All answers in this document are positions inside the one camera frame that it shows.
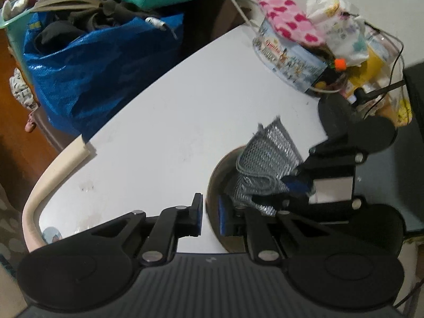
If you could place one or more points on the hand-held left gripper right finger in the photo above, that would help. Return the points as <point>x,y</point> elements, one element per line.
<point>222,217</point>

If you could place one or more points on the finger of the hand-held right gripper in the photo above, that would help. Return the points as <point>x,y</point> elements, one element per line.
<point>334,210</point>
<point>298,184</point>

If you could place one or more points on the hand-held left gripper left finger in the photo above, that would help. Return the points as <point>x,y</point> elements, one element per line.
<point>198,215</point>

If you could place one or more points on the white bowl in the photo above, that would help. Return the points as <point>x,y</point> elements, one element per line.
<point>222,179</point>

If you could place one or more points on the grey mesh dishcloth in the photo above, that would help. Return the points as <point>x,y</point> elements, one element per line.
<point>268,152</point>

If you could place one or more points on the black desk stand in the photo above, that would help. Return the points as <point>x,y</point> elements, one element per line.
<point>334,112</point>

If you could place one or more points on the round printed cookie tin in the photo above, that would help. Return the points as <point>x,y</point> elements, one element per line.
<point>285,59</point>

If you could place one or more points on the orange bottle cap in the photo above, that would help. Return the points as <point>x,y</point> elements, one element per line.
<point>340,65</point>

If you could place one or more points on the beige foam edge guard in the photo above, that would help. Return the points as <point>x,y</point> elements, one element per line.
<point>49,179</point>

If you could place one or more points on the white printed plastic bag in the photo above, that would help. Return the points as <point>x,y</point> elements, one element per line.
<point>341,29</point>

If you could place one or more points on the pink heart oven mitt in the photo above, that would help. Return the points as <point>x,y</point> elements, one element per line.
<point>288,20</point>

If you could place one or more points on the brown stool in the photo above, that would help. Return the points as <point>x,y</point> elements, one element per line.
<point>49,129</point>

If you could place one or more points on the blue woven bag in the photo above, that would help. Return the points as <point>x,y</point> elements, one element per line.
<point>99,73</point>

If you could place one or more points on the grey patterned blanket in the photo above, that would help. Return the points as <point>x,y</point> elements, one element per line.
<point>10,222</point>

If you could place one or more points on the grey patterned cloth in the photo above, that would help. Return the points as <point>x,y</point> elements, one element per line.
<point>21,89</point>

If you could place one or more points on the dark clothes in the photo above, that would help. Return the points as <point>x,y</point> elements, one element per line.
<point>109,10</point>

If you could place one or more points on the teal plastic basket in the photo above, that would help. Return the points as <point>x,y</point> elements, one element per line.
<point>15,36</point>

